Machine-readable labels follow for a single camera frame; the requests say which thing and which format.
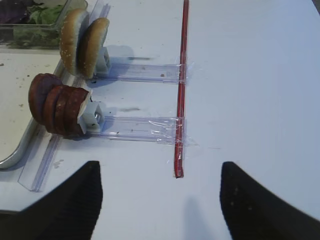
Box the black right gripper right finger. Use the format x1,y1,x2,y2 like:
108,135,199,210
219,161,320,240

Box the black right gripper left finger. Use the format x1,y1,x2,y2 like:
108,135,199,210
0,161,103,240

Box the green lettuce in container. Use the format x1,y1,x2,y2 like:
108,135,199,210
10,4,64,49

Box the red plastic strip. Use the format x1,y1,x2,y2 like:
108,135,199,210
173,0,190,179

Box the metal baking tray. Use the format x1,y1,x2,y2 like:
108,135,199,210
0,48,60,170

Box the sesame bun top rear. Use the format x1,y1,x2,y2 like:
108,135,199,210
77,17,110,78

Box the sesame bun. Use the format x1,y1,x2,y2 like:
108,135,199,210
77,17,110,78
59,8,89,76

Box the clear plastic vegetable container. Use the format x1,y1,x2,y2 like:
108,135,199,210
0,0,88,49

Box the sesame bun top front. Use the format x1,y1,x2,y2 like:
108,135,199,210
59,8,89,76

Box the purple cabbage leaf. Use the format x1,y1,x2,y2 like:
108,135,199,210
0,0,36,24

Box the clear long rail right of tray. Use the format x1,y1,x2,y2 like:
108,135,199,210
18,0,110,192

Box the clear rail under patties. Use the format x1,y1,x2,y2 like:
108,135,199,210
85,116,185,145

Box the white pusher block bun rail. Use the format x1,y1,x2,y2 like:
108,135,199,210
94,47,111,74

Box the clear rail under buns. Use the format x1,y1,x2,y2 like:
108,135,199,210
89,63,188,85

